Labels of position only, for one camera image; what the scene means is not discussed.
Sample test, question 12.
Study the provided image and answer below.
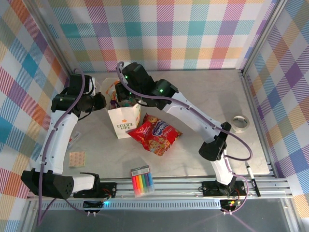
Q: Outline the white flower-print paper bag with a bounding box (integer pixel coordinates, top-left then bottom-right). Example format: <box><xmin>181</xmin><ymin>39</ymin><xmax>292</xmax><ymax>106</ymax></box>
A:
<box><xmin>99</xmin><ymin>77</ymin><xmax>142</xmax><ymax>140</ymax></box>

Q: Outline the large red snack bag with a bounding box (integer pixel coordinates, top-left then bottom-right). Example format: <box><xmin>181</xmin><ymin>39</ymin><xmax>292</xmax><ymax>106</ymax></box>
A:
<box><xmin>127</xmin><ymin>114</ymin><xmax>183</xmax><ymax>157</ymax></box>

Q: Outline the small clear plastic packet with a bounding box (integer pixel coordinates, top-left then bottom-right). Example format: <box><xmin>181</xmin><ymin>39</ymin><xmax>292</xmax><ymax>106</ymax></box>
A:
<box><xmin>68</xmin><ymin>131</ymin><xmax>82</xmax><ymax>150</ymax></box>

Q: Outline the beige adhesive patch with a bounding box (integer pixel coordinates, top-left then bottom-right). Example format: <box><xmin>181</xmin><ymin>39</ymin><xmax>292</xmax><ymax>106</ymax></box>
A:
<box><xmin>69</xmin><ymin>151</ymin><xmax>86</xmax><ymax>168</ymax></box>

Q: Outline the pack of coloured markers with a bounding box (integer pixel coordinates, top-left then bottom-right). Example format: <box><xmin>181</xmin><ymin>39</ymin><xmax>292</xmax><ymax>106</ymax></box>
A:
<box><xmin>130</xmin><ymin>165</ymin><xmax>155</xmax><ymax>198</ymax></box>

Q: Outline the roll of clear tape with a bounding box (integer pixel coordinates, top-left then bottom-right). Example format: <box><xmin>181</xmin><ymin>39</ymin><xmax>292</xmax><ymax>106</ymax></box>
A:
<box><xmin>232</xmin><ymin>115</ymin><xmax>250</xmax><ymax>134</ymax></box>

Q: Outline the black marker pen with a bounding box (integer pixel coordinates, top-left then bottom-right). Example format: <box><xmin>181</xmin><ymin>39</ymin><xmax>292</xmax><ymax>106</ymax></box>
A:
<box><xmin>245</xmin><ymin>160</ymin><xmax>262</xmax><ymax>197</ymax></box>

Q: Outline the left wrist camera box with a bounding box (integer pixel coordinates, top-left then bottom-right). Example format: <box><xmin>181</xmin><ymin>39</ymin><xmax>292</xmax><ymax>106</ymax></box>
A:
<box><xmin>87</xmin><ymin>76</ymin><xmax>101</xmax><ymax>94</ymax></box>

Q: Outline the aluminium frame post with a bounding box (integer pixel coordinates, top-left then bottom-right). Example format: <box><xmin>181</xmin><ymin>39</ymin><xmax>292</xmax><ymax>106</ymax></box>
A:
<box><xmin>240</xmin><ymin>0</ymin><xmax>288</xmax><ymax>75</ymax></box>
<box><xmin>25</xmin><ymin>0</ymin><xmax>74</xmax><ymax>78</ymax></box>

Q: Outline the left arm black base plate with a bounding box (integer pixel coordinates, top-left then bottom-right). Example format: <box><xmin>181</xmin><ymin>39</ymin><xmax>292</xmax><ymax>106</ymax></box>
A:
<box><xmin>73</xmin><ymin>182</ymin><xmax>118</xmax><ymax>199</ymax></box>

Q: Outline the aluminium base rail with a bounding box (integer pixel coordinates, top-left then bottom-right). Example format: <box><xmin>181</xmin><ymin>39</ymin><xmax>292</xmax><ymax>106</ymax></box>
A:
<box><xmin>26</xmin><ymin>178</ymin><xmax>294</xmax><ymax>201</ymax></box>

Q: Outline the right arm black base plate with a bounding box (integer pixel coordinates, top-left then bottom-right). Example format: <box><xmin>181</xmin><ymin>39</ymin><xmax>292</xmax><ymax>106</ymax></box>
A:
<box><xmin>201</xmin><ymin>179</ymin><xmax>247</xmax><ymax>197</ymax></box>

